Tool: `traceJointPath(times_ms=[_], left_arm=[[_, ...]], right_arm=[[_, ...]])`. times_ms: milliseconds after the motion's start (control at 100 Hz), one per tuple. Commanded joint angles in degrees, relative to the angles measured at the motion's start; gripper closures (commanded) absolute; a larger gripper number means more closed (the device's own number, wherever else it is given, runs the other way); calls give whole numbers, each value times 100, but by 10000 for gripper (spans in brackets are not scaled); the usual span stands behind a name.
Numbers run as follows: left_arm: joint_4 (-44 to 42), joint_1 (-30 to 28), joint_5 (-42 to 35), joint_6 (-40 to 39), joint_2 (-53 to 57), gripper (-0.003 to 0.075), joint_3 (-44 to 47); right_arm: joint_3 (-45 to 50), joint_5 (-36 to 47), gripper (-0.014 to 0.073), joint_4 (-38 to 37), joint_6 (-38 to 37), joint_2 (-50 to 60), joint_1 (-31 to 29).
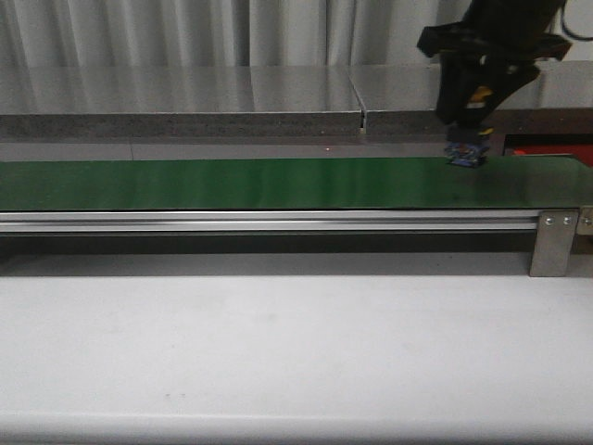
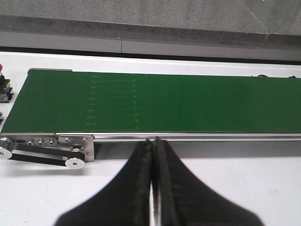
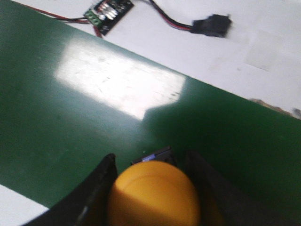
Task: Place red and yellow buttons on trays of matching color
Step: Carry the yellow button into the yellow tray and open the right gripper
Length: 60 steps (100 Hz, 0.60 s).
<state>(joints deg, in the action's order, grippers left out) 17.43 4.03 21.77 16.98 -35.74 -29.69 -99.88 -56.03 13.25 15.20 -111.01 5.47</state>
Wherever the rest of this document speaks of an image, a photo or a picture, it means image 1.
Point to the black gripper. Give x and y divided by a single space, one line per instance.
489 54

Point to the red mushroom push button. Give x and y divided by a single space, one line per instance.
468 137

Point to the right grey steel shelf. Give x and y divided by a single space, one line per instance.
400 100

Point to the grey steel shelf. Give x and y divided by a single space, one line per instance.
400 100
190 102

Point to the red plastic bin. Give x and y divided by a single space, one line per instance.
578 146

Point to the green conveyor belt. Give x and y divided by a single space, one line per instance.
525 182

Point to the left grey steel shelf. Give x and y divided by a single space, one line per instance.
190 102

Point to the grey pleated curtain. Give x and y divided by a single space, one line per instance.
37 34

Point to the aluminium conveyor side rail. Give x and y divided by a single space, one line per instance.
263 221

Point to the steel conveyor support bracket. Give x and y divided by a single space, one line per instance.
554 240

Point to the conveyor end bracket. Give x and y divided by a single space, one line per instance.
583 240

